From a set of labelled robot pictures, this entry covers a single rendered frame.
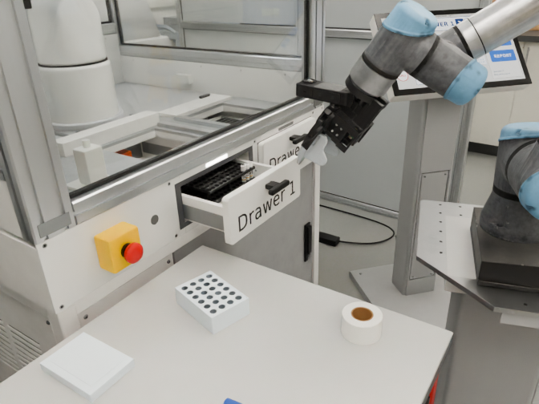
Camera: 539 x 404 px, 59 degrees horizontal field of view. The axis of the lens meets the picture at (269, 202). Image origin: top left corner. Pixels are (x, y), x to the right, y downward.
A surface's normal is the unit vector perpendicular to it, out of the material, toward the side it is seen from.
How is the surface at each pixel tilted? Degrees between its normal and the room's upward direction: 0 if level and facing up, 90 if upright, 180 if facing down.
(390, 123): 90
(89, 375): 0
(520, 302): 0
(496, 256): 3
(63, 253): 90
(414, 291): 90
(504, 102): 90
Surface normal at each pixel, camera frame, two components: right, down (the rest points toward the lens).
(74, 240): 0.84, 0.22
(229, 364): -0.03, -0.90
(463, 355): -0.30, 0.43
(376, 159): -0.61, 0.37
